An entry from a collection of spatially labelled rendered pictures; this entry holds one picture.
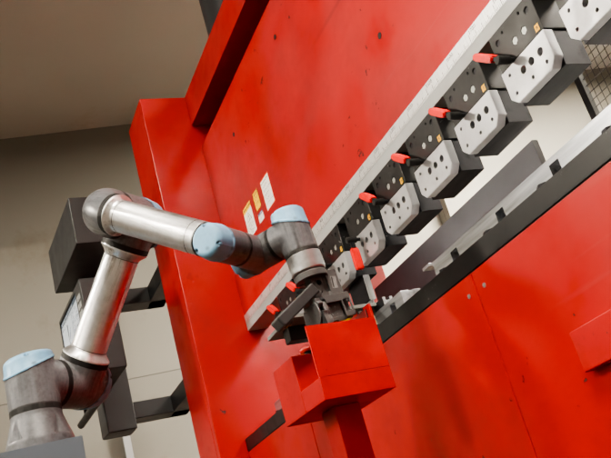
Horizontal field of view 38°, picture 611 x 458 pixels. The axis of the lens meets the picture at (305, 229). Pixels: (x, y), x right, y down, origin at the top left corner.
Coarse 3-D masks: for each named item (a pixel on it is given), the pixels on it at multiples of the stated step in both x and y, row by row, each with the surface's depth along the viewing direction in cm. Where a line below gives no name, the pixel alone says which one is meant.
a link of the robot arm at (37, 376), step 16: (32, 352) 200; (48, 352) 203; (16, 368) 198; (32, 368) 198; (48, 368) 200; (64, 368) 205; (16, 384) 196; (32, 384) 196; (48, 384) 198; (64, 384) 203; (16, 400) 195; (32, 400) 195; (48, 400) 196; (64, 400) 204
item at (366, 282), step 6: (366, 276) 247; (360, 282) 248; (366, 282) 246; (354, 288) 252; (360, 288) 249; (366, 288) 246; (372, 288) 246; (354, 294) 253; (360, 294) 249; (366, 294) 246; (372, 294) 245; (354, 300) 253; (360, 300) 249; (366, 300) 246; (372, 300) 245
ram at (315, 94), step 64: (320, 0) 248; (384, 0) 217; (448, 0) 192; (512, 0) 173; (256, 64) 295; (320, 64) 252; (384, 64) 220; (256, 128) 300; (320, 128) 256; (384, 128) 223; (320, 192) 260; (256, 320) 317
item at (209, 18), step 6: (204, 0) 354; (210, 0) 352; (216, 0) 351; (222, 0) 350; (204, 6) 354; (210, 6) 351; (216, 6) 350; (204, 12) 355; (210, 12) 351; (216, 12) 349; (204, 18) 356; (210, 18) 350; (210, 24) 350; (210, 30) 350
